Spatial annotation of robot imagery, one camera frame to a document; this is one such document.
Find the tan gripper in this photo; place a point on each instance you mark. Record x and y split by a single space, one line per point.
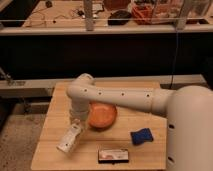
79 120

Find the white plastic bottle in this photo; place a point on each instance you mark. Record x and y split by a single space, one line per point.
68 140

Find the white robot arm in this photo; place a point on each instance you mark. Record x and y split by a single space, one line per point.
189 112

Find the orange ceramic bowl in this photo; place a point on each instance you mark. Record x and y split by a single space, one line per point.
102 115

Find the black and white box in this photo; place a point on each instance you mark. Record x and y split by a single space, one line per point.
113 156

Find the blue sponge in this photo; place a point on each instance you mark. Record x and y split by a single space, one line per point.
141 136

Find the wooden background workbench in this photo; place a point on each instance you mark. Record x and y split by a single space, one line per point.
67 17

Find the black object on bench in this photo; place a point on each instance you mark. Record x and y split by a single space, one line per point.
120 17

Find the orange crate on bench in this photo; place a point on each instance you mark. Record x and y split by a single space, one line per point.
142 15

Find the grey metal post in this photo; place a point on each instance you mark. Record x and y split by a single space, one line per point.
88 15

